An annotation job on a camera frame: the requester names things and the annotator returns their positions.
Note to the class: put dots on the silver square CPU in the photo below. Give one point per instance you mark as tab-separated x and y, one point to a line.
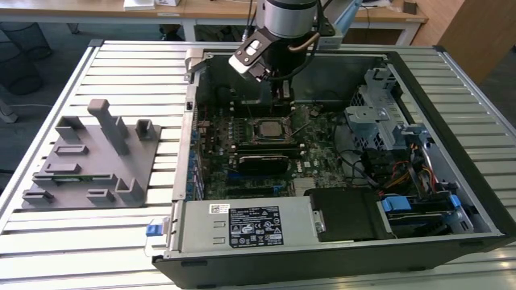
269	128

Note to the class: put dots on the CPU socket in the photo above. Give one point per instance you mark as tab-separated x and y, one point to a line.
253	131

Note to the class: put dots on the black RAM slot bank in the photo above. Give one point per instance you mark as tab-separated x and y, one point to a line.
260	111
265	149

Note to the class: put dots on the thin metal locking lever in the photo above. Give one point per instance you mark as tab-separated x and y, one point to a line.
251	112
301	127

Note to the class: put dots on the metal drive cage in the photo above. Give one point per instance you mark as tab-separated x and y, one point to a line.
363	121

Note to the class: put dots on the green motherboard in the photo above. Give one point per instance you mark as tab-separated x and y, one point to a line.
323	157

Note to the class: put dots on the white box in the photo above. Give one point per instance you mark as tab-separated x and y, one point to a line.
167	2
139	4

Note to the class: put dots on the small dark box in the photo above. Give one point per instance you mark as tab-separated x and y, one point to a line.
409	7

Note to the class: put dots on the black graphics card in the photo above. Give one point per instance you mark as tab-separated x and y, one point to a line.
261	166

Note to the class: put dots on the small silver heat sink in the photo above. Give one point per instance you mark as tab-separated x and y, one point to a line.
304	185

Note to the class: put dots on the wooden cabinet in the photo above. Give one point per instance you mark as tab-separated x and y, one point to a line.
475	36

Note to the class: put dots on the blue disk carrier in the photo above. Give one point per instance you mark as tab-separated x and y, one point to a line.
396	204

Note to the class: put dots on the silver power supply unit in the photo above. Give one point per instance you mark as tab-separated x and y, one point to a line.
201	229

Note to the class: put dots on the grey plastic parts rack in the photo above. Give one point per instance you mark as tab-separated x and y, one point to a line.
100	181

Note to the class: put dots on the blue plastic tab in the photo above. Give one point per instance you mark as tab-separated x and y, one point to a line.
455	201

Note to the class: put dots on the blue case latch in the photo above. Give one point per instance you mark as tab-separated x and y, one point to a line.
153	230

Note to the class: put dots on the black mesh waste bin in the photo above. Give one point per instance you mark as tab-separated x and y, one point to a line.
24	39
24	75

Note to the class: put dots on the black open PC case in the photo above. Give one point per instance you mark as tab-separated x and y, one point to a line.
281	269

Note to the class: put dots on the grey furniture leg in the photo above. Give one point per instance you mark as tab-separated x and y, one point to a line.
8	114

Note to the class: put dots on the white wrist camera black plate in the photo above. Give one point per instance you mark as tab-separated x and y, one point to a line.
245	59

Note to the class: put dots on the small white wrist camera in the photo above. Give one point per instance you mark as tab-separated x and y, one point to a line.
331	40

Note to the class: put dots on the wooden desk white frame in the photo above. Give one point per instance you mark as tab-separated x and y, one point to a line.
100	13

